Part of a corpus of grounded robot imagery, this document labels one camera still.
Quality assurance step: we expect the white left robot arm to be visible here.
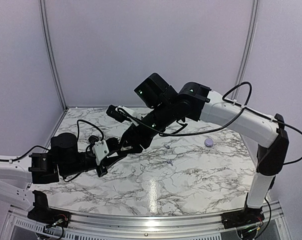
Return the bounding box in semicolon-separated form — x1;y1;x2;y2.
0;132;127;223

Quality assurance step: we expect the right aluminium corner post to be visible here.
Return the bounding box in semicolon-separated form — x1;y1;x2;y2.
233;0;260;86

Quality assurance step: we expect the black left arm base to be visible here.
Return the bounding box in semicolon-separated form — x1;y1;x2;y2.
27;190;71;228

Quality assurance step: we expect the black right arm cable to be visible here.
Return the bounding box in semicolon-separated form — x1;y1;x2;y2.
120;81;302;166

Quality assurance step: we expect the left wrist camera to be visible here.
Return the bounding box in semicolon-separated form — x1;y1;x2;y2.
89;139;109;165

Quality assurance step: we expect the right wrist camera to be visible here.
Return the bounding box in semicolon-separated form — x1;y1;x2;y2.
105;104;144;126

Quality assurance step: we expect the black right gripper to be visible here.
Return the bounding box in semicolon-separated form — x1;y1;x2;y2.
117;100;177;154

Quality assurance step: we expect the aluminium front frame rail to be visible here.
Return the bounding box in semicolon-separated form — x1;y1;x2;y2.
0;201;291;240

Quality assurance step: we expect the lavender round charging case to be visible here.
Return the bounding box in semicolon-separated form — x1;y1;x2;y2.
204;138;214;147

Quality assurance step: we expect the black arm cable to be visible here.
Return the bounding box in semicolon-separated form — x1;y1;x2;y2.
120;81;302;166
0;119;105;182

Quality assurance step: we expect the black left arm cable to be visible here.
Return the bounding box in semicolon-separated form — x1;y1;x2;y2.
0;119;105;182

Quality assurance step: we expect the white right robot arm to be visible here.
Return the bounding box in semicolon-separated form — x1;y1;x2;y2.
117;73;289;224

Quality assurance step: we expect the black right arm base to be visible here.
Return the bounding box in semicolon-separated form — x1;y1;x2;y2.
221;196;265;229

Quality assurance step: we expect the left aluminium corner post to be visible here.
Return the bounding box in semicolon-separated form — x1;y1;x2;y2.
38;0;68;112

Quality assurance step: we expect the aluminium corner post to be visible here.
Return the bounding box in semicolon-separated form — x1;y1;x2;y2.
233;0;260;86
38;0;68;112

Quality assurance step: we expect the black earbud charging case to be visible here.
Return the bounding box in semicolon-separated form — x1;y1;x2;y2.
88;135;99;144

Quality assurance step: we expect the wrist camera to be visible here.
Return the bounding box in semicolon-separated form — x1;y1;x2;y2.
89;139;109;165
105;104;144;126

